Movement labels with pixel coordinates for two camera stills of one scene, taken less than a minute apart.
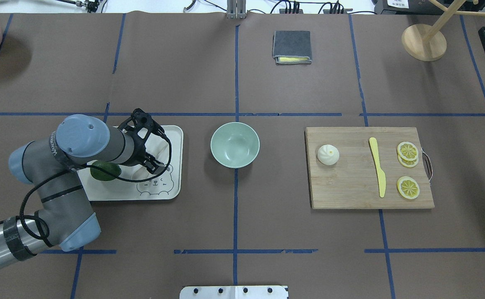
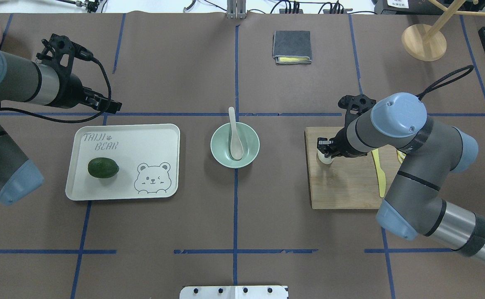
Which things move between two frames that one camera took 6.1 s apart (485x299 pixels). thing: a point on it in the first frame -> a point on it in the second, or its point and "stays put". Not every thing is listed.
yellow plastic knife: [382, 177] stays put
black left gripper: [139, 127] -> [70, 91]
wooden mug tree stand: [422, 41] stays put
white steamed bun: [328, 154] stays put
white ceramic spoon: [146, 172] -> [237, 149]
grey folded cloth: [292, 47] stays put
